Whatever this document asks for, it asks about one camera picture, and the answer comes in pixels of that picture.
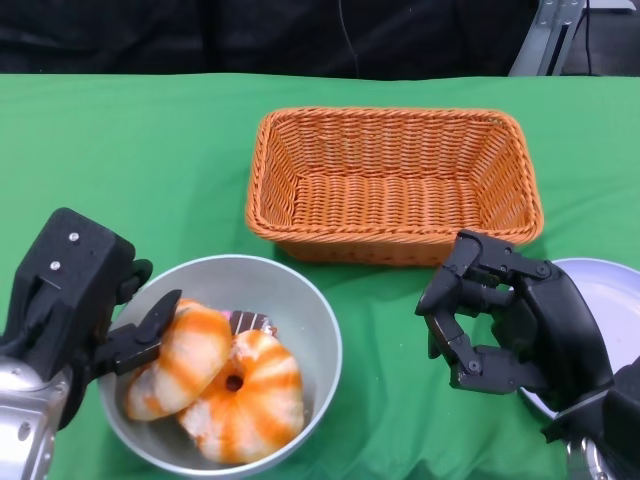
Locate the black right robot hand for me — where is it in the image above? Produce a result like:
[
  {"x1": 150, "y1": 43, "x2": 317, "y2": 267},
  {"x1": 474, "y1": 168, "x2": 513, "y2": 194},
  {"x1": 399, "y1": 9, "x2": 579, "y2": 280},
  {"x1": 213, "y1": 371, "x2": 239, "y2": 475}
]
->
[{"x1": 414, "y1": 228, "x2": 616, "y2": 416}]

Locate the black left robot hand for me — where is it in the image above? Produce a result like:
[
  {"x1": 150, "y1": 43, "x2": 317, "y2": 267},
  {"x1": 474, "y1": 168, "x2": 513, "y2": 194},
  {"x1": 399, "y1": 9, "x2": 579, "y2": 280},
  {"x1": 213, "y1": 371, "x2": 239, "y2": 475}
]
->
[{"x1": 54, "y1": 258, "x2": 184, "y2": 431}]

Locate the orange striped ring bread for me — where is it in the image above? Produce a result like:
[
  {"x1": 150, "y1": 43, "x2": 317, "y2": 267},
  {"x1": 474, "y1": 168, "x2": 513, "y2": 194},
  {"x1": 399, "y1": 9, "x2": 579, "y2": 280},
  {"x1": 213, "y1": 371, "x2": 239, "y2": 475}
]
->
[
  {"x1": 124, "y1": 298, "x2": 234, "y2": 422},
  {"x1": 178, "y1": 329, "x2": 305, "y2": 464}
]

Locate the grey bowl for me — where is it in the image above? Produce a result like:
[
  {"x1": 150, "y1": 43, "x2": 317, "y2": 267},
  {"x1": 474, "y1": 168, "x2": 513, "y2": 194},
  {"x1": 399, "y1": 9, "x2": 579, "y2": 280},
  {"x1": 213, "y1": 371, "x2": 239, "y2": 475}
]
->
[{"x1": 97, "y1": 255, "x2": 344, "y2": 472}]

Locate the lavender plate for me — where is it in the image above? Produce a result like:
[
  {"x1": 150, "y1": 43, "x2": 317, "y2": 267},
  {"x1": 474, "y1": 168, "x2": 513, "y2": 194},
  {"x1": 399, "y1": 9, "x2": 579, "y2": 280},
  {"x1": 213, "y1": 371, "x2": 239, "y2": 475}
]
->
[{"x1": 519, "y1": 257, "x2": 640, "y2": 416}]

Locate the pink and chocolate cake slice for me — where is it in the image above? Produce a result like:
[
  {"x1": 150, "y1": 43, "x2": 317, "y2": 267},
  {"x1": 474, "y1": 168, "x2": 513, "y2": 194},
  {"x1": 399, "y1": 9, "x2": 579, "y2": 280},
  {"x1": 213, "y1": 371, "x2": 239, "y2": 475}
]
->
[{"x1": 219, "y1": 309, "x2": 280, "y2": 339}]

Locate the orange wicker basket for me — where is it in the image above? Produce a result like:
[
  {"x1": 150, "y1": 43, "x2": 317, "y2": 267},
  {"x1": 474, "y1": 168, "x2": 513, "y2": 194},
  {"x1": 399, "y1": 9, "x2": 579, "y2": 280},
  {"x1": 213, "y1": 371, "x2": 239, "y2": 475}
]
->
[{"x1": 244, "y1": 105, "x2": 545, "y2": 269}]

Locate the green tablecloth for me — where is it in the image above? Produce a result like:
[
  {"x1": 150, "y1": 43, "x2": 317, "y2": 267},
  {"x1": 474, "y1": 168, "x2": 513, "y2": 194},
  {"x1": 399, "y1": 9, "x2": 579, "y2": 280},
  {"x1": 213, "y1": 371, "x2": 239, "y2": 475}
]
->
[{"x1": 0, "y1": 73, "x2": 640, "y2": 480}]

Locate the grey metal stand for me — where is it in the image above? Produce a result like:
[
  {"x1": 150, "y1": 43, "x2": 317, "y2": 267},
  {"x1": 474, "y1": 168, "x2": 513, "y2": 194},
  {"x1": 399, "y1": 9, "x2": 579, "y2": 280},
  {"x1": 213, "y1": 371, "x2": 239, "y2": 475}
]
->
[{"x1": 508, "y1": 0, "x2": 586, "y2": 77}]

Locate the black backdrop curtain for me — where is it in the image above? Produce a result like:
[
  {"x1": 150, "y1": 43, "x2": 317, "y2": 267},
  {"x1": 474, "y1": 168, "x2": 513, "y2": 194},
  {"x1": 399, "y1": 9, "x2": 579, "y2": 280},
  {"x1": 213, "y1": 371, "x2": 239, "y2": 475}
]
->
[{"x1": 0, "y1": 0, "x2": 640, "y2": 80}]

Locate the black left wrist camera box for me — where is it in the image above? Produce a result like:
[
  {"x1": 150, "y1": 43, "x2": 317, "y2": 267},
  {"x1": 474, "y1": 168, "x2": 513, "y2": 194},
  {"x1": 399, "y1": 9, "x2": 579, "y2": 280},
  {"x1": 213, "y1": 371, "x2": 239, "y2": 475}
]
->
[{"x1": 10, "y1": 207, "x2": 137, "y2": 381}]

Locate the thin black cable by stand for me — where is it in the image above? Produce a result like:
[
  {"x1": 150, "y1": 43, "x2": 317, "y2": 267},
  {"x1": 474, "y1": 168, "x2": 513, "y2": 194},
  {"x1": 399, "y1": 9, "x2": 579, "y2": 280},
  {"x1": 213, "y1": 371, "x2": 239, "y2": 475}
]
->
[{"x1": 579, "y1": 0, "x2": 597, "y2": 76}]

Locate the thin black hanging cable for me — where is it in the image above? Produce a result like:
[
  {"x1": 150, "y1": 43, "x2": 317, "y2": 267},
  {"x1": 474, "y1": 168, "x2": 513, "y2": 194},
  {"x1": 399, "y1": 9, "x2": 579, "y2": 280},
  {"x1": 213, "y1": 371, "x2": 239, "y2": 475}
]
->
[{"x1": 337, "y1": 0, "x2": 362, "y2": 79}]

